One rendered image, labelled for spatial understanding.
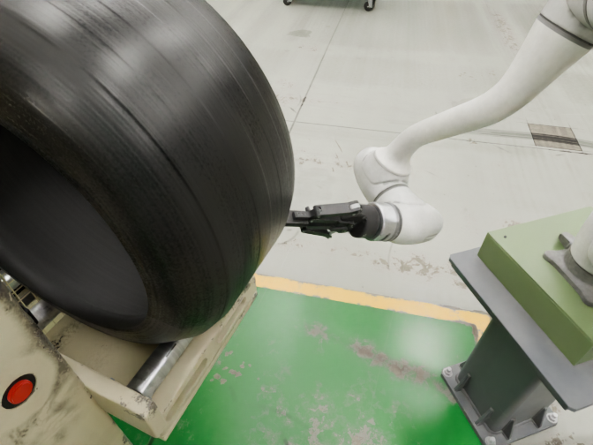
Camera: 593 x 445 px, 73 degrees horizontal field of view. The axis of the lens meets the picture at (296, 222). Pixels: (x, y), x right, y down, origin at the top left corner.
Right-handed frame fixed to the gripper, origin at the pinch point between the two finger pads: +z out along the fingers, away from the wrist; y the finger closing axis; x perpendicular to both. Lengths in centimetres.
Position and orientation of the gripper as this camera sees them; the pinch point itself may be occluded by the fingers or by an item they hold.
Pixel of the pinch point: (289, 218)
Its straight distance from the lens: 79.2
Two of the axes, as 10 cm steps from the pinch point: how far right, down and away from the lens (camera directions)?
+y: -4.6, 5.0, 7.4
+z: -8.6, -0.3, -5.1
